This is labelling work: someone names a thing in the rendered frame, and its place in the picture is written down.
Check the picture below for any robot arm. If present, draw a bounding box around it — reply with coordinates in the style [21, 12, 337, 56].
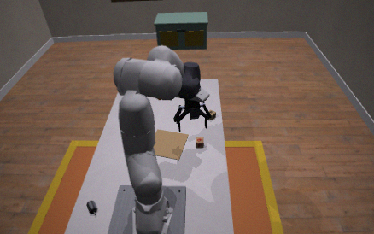
[114, 45, 209, 234]

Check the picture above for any tan square mat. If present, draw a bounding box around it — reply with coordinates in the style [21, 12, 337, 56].
[154, 129, 189, 160]

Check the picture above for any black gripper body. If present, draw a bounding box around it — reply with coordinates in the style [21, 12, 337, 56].
[184, 99, 201, 111]

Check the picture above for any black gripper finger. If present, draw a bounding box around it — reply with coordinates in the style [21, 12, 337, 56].
[173, 105, 190, 131]
[200, 102, 212, 128]

